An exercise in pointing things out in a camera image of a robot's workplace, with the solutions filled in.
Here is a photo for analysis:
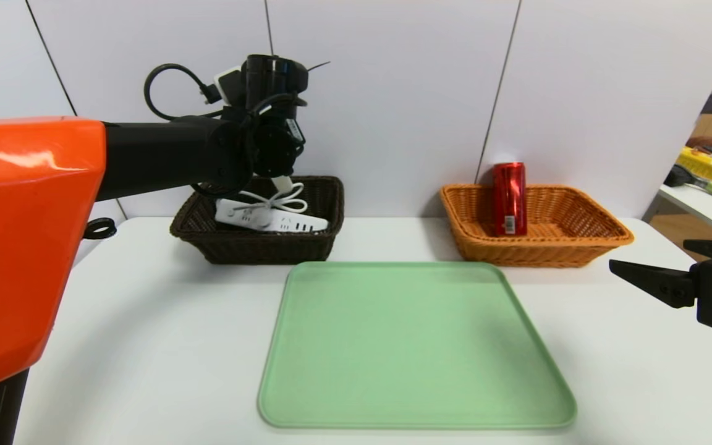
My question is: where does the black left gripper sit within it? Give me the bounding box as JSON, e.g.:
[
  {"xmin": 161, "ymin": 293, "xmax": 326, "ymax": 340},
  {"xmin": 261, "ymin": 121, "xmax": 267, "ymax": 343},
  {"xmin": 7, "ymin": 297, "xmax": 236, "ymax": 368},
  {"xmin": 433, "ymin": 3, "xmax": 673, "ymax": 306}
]
[{"xmin": 284, "ymin": 118, "xmax": 306, "ymax": 157}]

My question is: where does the white power strip cord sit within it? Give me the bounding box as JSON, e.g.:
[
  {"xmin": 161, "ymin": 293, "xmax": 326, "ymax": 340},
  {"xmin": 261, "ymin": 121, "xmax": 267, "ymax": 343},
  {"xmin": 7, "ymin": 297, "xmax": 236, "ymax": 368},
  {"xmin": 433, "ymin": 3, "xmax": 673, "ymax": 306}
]
[{"xmin": 232, "ymin": 181, "xmax": 308, "ymax": 217}]

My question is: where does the white power strip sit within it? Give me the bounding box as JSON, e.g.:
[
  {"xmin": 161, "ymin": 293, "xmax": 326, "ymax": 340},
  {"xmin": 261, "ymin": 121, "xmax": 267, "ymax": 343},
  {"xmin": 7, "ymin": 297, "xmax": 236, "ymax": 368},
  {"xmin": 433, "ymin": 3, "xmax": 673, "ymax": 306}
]
[{"xmin": 215, "ymin": 197, "xmax": 329, "ymax": 234}]

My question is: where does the red drink can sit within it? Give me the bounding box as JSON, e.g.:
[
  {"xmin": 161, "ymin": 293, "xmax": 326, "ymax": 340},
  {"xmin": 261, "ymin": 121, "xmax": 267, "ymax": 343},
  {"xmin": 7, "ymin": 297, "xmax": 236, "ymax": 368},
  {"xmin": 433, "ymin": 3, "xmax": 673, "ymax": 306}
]
[{"xmin": 493, "ymin": 162, "xmax": 527, "ymax": 236}]

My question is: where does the dark brown wicker basket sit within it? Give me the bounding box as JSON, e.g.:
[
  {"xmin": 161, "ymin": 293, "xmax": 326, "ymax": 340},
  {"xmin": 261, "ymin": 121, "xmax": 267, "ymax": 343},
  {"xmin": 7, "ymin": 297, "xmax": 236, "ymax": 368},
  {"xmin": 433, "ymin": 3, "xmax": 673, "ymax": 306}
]
[{"xmin": 169, "ymin": 176, "xmax": 345, "ymax": 265}]

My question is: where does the orange wicker basket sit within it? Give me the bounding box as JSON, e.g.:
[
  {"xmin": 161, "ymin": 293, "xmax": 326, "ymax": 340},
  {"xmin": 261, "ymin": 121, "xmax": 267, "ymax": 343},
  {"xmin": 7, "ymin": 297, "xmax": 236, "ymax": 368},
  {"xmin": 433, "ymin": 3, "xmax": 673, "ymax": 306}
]
[{"xmin": 441, "ymin": 184, "xmax": 635, "ymax": 268}]

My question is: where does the white side table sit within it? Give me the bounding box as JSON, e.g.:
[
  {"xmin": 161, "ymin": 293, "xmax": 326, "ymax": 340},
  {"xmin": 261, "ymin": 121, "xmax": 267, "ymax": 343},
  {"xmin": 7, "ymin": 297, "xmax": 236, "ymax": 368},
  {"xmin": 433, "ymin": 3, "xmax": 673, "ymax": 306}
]
[{"xmin": 643, "ymin": 182, "xmax": 712, "ymax": 239}]

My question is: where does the light green plastic tray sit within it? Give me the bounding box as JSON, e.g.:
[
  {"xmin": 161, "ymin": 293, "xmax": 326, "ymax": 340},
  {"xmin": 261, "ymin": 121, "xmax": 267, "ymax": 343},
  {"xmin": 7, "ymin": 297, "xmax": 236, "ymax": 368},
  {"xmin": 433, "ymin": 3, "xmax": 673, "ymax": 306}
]
[{"xmin": 258, "ymin": 261, "xmax": 578, "ymax": 431}]

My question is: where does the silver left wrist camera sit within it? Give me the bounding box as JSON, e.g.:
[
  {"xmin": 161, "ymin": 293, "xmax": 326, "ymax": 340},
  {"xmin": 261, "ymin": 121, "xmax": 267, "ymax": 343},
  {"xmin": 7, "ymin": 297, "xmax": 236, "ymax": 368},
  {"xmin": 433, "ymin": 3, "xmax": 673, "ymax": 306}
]
[{"xmin": 214, "ymin": 66, "xmax": 244, "ymax": 104}]

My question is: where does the green handled black brush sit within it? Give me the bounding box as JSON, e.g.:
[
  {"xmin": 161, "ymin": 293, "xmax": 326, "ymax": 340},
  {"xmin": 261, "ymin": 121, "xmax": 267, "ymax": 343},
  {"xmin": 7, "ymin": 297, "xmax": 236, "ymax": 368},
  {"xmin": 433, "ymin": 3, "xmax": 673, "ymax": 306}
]
[{"xmin": 664, "ymin": 165, "xmax": 712, "ymax": 212}]

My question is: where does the black camera usb cable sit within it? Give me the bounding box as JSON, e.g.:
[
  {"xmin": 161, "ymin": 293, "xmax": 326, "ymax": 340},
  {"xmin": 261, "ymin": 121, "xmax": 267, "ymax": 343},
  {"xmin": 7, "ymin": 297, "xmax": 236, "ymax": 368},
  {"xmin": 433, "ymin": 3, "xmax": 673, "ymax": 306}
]
[{"xmin": 144, "ymin": 64, "xmax": 224, "ymax": 122}]

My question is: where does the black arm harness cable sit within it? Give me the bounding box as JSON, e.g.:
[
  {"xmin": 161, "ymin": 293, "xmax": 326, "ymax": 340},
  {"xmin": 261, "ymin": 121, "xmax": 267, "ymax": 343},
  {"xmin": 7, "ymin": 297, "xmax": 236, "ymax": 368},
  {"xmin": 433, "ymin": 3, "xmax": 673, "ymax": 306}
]
[{"xmin": 83, "ymin": 218, "xmax": 117, "ymax": 240}]

